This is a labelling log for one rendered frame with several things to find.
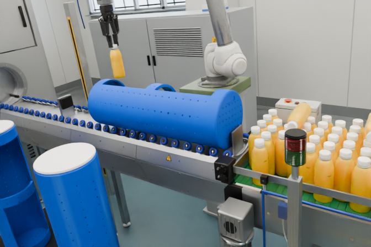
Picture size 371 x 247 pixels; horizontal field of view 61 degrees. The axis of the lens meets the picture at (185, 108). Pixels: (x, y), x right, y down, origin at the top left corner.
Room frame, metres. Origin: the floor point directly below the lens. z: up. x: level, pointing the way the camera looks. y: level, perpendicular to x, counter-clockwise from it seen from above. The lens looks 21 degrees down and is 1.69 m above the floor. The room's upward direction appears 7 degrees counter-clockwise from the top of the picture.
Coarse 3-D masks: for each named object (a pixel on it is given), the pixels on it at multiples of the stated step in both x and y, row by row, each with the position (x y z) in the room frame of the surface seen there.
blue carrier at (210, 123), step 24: (96, 96) 1.76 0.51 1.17; (120, 96) 1.66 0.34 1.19; (144, 96) 1.57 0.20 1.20; (168, 96) 1.49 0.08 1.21; (192, 96) 1.42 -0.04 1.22; (216, 96) 1.35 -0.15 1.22; (96, 120) 1.79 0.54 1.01; (120, 120) 1.63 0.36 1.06; (144, 120) 1.52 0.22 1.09; (168, 120) 1.42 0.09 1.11; (192, 120) 1.34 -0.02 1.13; (216, 120) 1.28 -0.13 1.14; (240, 120) 1.46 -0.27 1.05; (216, 144) 1.29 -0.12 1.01
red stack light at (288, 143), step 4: (284, 136) 0.85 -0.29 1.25; (284, 140) 0.85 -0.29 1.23; (288, 140) 0.83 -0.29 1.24; (292, 140) 0.82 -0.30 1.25; (296, 140) 0.81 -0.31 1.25; (300, 140) 0.81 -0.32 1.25; (304, 140) 0.82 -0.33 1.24; (284, 144) 0.85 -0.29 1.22; (288, 144) 0.83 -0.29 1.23; (292, 144) 0.82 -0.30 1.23; (296, 144) 0.81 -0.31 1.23; (300, 144) 0.81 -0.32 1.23; (304, 144) 0.82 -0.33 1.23; (288, 148) 0.83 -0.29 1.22; (292, 148) 0.82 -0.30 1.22; (296, 148) 0.81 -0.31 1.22; (300, 148) 0.81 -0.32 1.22; (304, 148) 0.82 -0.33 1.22
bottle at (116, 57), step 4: (116, 48) 1.87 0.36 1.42; (112, 52) 1.85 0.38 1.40; (116, 52) 1.85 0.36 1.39; (120, 52) 1.88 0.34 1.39; (112, 56) 1.85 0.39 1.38; (116, 56) 1.85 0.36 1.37; (120, 56) 1.86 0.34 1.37; (112, 60) 1.85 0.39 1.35; (116, 60) 1.85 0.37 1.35; (120, 60) 1.86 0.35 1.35; (112, 64) 1.85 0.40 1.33; (116, 64) 1.85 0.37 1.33; (120, 64) 1.85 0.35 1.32; (112, 68) 1.87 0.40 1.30; (116, 68) 1.84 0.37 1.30; (120, 68) 1.85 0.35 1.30; (116, 72) 1.85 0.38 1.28; (120, 72) 1.85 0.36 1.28; (124, 72) 1.87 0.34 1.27; (116, 76) 1.85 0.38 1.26; (120, 76) 1.85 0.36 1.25; (124, 76) 1.87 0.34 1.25
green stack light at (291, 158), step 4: (284, 148) 0.85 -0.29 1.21; (284, 152) 0.85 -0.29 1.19; (288, 152) 0.83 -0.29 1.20; (292, 152) 0.82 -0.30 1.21; (296, 152) 0.81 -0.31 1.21; (300, 152) 0.81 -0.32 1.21; (304, 152) 0.82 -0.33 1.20; (284, 156) 0.85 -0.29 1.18; (288, 156) 0.83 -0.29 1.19; (292, 156) 0.82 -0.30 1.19; (296, 156) 0.81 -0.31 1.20; (300, 156) 0.81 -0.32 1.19; (304, 156) 0.82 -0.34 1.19; (284, 160) 0.85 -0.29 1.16; (288, 160) 0.83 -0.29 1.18; (292, 160) 0.82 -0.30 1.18; (296, 160) 0.81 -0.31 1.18; (300, 160) 0.81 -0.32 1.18; (304, 160) 0.82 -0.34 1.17; (288, 164) 0.83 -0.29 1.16; (292, 164) 0.82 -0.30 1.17; (296, 164) 0.81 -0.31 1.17; (300, 164) 0.81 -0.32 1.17
